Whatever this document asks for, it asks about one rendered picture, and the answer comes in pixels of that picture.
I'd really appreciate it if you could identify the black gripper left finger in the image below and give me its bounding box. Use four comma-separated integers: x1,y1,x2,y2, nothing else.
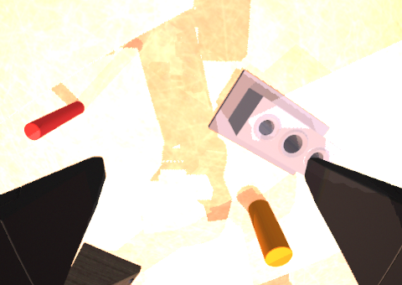
0,157,106,285

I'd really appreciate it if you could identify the red peg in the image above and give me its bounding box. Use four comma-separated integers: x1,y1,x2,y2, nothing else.
23,101,84,140

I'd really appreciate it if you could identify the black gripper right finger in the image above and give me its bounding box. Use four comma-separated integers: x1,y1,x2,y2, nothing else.
305,158,402,285

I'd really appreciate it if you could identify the orange cylinder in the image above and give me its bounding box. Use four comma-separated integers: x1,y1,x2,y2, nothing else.
248,199,294,267

